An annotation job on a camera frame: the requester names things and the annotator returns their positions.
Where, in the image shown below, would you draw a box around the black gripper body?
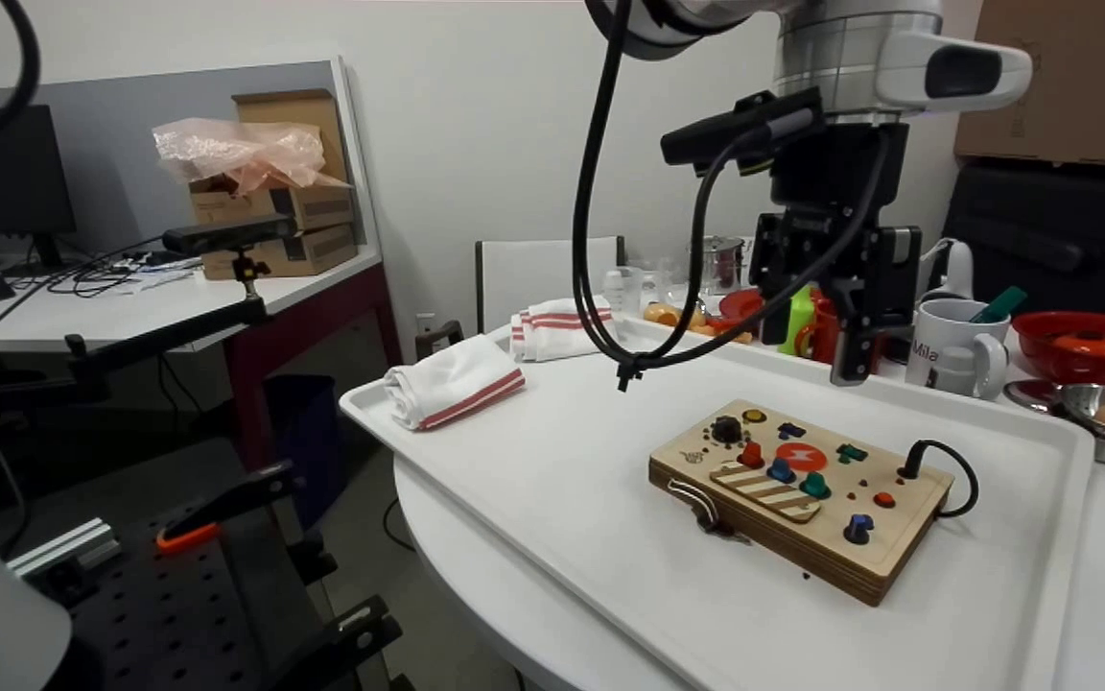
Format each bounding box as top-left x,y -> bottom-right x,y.
754,202 -> 930,353

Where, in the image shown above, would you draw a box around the wooden busy board with buttons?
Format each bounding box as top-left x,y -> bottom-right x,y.
646,394 -> 957,609

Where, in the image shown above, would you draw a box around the green plastic bottle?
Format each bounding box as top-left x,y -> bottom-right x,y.
774,279 -> 824,362

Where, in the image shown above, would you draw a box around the white electric kettle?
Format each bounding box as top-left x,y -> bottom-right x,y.
917,233 -> 979,308

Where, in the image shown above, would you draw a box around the white mug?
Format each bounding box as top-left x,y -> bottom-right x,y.
906,295 -> 1013,401

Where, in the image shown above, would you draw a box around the green utensil in mug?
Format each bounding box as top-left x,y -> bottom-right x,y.
971,285 -> 1033,326

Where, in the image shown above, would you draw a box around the clear glass measuring cup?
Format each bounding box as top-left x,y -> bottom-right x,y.
701,233 -> 750,295

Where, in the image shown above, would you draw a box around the orange food pieces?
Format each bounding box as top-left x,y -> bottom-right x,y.
642,295 -> 759,349

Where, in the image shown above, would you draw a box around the black cabinet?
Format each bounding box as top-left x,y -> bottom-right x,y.
921,157 -> 1105,326

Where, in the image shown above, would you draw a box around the large red bowl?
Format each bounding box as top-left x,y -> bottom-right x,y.
1010,308 -> 1105,387

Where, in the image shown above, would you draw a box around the metal bowl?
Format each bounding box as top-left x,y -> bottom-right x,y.
1004,378 -> 1105,474

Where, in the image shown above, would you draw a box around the clear plastic cup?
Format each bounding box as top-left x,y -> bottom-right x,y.
602,261 -> 674,323

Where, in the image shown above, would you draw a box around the large flat cardboard box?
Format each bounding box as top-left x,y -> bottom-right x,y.
951,0 -> 1105,172

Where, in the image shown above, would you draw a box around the crumpled white towel red stripes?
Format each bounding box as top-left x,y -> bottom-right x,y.
507,291 -> 625,367

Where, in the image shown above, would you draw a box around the large white plastic tray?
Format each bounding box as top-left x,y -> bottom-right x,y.
338,316 -> 1100,691

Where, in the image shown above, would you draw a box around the white chair back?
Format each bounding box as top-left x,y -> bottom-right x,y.
472,229 -> 625,339

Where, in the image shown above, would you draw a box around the folded white towel red stripe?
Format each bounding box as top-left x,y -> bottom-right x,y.
383,332 -> 530,439

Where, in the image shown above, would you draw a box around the wide brown cardboard box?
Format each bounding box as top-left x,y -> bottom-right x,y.
187,172 -> 366,285

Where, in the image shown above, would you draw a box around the thin brown cardboard box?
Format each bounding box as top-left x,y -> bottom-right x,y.
231,88 -> 353,193

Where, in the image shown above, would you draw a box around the clear pinkish plastic bag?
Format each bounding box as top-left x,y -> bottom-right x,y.
149,111 -> 329,198

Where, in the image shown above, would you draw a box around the grey partition panel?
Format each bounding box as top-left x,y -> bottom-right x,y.
0,52 -> 387,277

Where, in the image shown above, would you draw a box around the perforated black mounting plate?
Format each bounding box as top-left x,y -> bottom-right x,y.
59,545 -> 275,691

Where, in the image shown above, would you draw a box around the aluminium extrusion bar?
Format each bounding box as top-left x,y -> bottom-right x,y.
6,514 -> 122,582

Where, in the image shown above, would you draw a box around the black computer monitor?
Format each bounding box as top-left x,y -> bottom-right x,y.
0,102 -> 81,257

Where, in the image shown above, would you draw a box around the black cable on busy board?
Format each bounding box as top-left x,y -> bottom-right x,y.
900,439 -> 988,523

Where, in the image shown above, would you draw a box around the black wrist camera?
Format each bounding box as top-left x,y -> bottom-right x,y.
657,84 -> 829,176

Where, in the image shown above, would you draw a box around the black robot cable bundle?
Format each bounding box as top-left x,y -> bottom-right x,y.
570,0 -> 900,394

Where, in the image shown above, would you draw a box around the wall power outlet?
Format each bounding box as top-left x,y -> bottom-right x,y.
412,311 -> 469,364

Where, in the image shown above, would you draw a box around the black stereo camera bar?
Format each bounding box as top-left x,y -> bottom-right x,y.
159,213 -> 300,257

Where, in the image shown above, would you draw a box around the black clamp with orange handle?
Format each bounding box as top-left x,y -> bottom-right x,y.
149,455 -> 305,561

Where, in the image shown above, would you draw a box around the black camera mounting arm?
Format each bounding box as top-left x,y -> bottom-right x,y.
62,250 -> 275,382

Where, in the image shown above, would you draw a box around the white desk with red frame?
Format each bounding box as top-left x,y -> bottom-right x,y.
0,245 -> 408,481

